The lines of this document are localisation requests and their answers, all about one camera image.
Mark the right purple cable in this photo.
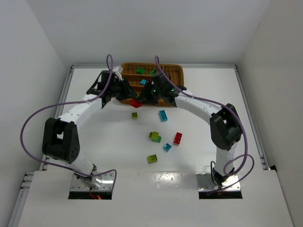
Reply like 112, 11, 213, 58
154, 55, 255, 195

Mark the red base lego brick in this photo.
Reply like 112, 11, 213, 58
130, 99, 143, 108

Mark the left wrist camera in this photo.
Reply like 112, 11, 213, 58
113, 66, 123, 80

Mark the long cyan lego brick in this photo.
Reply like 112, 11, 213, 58
159, 110, 168, 122

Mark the small cyan lego brick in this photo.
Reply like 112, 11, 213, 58
163, 143, 172, 152

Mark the purple cable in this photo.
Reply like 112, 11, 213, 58
20, 54, 118, 187
154, 55, 255, 195

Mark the small lime lego brick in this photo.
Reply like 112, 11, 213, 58
132, 112, 138, 119

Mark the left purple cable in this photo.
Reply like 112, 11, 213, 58
20, 54, 118, 187

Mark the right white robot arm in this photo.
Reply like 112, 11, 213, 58
136, 72, 242, 186

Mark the lime green stacked lego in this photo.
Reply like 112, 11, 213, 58
149, 131, 161, 143

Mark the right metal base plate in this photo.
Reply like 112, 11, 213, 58
196, 172, 241, 192

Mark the brown wicker divided tray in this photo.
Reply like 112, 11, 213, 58
120, 62, 185, 107

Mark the metal base plate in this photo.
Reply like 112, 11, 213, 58
70, 172, 116, 192
196, 172, 241, 192

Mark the lime lego brick front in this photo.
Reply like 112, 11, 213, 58
147, 155, 158, 164

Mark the dark green lego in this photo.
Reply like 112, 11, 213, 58
149, 70, 157, 76

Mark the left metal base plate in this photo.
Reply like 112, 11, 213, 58
70, 172, 116, 192

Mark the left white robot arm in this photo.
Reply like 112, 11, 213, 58
42, 70, 137, 178

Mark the cyan rounded lego brick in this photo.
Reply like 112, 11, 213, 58
140, 79, 147, 85

